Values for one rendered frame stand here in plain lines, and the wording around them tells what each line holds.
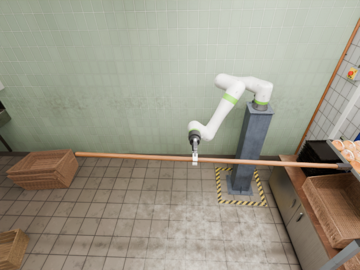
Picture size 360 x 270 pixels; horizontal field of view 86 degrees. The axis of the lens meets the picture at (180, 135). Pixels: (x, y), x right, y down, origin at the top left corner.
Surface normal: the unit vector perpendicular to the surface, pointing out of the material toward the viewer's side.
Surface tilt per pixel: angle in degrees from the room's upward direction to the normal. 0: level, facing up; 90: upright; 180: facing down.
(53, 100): 90
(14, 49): 90
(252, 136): 90
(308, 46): 90
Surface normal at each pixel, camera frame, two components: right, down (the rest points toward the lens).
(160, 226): -0.02, -0.78
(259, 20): -0.04, 0.62
